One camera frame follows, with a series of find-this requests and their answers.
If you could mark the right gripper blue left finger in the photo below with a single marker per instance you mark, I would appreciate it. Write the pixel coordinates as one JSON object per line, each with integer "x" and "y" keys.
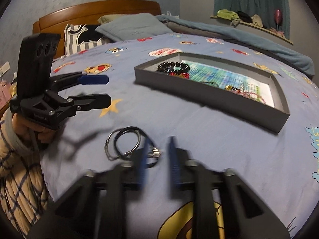
{"x": 141, "y": 163}

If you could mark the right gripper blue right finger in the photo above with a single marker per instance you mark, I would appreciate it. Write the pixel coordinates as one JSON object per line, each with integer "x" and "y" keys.
{"x": 175, "y": 161}

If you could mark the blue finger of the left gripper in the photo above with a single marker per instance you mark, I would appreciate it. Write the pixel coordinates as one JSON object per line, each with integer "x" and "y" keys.
{"x": 87, "y": 79}
{"x": 88, "y": 102}

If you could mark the silver metal ring bangle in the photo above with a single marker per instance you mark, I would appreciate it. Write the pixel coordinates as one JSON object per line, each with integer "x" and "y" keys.
{"x": 122, "y": 142}

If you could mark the plaid sleeve left forearm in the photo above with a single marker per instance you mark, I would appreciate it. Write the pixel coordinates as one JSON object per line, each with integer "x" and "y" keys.
{"x": 24, "y": 196}

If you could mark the left hand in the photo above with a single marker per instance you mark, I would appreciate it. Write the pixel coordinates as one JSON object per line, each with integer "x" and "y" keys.
{"x": 23, "y": 127}

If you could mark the striped black white pillow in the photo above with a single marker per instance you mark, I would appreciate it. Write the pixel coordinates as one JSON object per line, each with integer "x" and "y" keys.
{"x": 78, "y": 38}

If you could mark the olive green pillow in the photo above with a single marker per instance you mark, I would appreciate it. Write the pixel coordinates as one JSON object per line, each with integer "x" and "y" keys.
{"x": 108, "y": 18}

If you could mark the wooden headboard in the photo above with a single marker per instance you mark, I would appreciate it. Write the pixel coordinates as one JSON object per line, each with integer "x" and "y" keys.
{"x": 89, "y": 13}

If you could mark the grey blue pillow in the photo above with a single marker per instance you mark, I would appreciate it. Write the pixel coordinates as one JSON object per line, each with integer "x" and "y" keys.
{"x": 129, "y": 27}

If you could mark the blue cartoon bed sheet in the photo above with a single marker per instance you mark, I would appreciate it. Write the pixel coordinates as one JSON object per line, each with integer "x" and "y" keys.
{"x": 282, "y": 168}

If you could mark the grey shallow cardboard box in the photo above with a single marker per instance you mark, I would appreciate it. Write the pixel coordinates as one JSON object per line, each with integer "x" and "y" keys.
{"x": 155, "y": 74}

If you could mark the blue green printed paper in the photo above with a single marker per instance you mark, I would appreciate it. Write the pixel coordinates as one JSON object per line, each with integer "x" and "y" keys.
{"x": 225, "y": 80}

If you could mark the green cloth on sill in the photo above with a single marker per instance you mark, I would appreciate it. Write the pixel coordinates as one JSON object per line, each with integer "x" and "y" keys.
{"x": 228, "y": 15}

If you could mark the black cloth on sill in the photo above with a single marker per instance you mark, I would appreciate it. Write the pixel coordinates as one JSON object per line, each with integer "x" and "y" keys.
{"x": 244, "y": 17}

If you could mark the blue folded blanket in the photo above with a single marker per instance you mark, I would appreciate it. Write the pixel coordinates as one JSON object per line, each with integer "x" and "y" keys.
{"x": 296, "y": 60}

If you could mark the beige cloth on sill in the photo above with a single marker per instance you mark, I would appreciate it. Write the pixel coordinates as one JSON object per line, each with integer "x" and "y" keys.
{"x": 256, "y": 20}

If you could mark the wooden window sill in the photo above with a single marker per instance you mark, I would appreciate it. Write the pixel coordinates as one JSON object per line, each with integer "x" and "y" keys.
{"x": 256, "y": 30}

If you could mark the pink balloon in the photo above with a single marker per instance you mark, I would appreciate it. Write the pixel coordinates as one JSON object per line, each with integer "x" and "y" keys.
{"x": 278, "y": 18}

